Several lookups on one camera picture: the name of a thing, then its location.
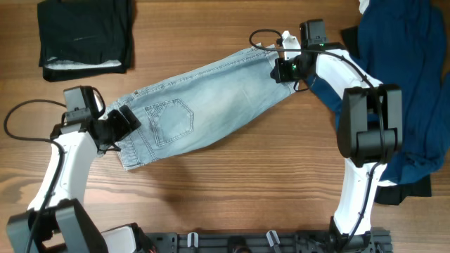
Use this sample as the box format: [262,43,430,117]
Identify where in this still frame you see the light blue denim shorts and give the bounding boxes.
[109,47,294,170]

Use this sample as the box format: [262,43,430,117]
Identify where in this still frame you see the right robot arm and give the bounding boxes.
[271,19,402,252]

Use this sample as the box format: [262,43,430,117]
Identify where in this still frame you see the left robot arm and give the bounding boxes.
[6,86,150,252]

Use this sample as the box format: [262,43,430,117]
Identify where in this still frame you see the folded black garment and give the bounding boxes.
[37,0,136,82]

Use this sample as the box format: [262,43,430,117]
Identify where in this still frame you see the dark blue garment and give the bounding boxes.
[304,0,450,186]

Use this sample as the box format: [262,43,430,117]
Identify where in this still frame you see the left black cable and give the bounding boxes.
[3,99,68,253]

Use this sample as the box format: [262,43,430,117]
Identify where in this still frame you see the black cable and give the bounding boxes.
[248,28,386,247]
[3,99,68,253]

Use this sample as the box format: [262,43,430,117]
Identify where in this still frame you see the right black cable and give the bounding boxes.
[248,28,386,247]

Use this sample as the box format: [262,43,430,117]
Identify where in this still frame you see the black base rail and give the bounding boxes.
[147,230,394,253]

